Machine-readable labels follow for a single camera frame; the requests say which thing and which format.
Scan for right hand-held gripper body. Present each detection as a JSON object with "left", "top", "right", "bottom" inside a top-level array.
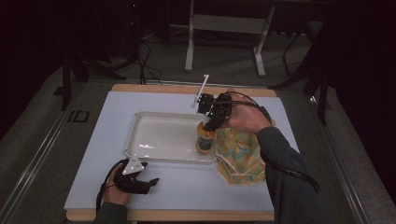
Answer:
[{"left": 190, "top": 74, "right": 233, "bottom": 132}]

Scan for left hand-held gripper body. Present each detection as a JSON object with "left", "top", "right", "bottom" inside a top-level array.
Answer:
[{"left": 112, "top": 156, "right": 152, "bottom": 196}]

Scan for yellow-capped bottle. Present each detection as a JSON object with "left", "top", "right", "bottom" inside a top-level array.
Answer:
[{"left": 194, "top": 120, "right": 217, "bottom": 155}]

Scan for teal yellow fruit-print bag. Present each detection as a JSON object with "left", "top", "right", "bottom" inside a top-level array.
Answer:
[{"left": 214, "top": 126, "right": 276, "bottom": 187}]

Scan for white plastic tray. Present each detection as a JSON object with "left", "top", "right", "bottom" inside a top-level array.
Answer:
[{"left": 124, "top": 110, "right": 219, "bottom": 165}]

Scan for person's left hand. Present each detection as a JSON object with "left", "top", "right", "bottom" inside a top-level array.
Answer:
[{"left": 102, "top": 163, "right": 133, "bottom": 207}]

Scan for person's right hand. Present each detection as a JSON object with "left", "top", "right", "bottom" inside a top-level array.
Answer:
[{"left": 222, "top": 89, "right": 274, "bottom": 135}]

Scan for black metal stand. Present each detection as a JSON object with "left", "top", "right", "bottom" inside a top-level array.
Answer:
[
  {"left": 59, "top": 50, "right": 128, "bottom": 112},
  {"left": 268, "top": 18, "right": 332, "bottom": 126}
]

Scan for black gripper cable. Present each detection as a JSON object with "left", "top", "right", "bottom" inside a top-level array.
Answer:
[
  {"left": 94, "top": 158, "right": 129, "bottom": 216},
  {"left": 219, "top": 91, "right": 321, "bottom": 194}
]

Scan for white metal desk frame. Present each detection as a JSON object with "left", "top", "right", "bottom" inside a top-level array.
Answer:
[{"left": 184, "top": 0, "right": 277, "bottom": 78}]

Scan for black floor cables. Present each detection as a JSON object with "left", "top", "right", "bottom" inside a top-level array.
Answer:
[{"left": 134, "top": 38, "right": 163, "bottom": 86}]

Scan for metal floor rail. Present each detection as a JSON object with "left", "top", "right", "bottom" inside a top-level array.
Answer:
[
  {"left": 0, "top": 81, "right": 89, "bottom": 224},
  {"left": 307, "top": 94, "right": 373, "bottom": 224}
]

